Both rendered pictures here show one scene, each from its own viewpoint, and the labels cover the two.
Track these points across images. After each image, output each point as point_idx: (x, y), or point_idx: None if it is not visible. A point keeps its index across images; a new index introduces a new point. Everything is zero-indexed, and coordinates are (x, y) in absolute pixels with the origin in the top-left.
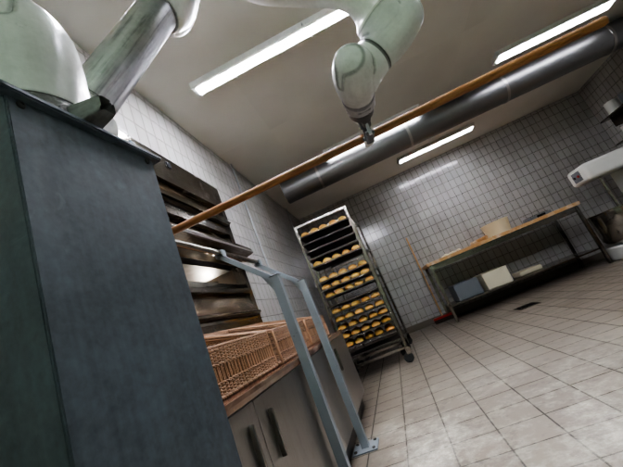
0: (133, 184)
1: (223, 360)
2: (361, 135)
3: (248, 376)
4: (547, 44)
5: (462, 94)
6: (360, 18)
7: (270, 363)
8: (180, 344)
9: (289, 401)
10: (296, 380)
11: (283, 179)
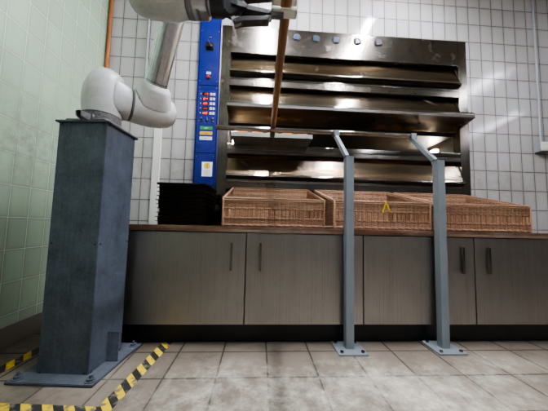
0: (93, 136)
1: (248, 207)
2: None
3: (271, 223)
4: None
5: None
6: None
7: (311, 223)
8: (90, 190)
9: (299, 250)
10: (327, 242)
11: (276, 77)
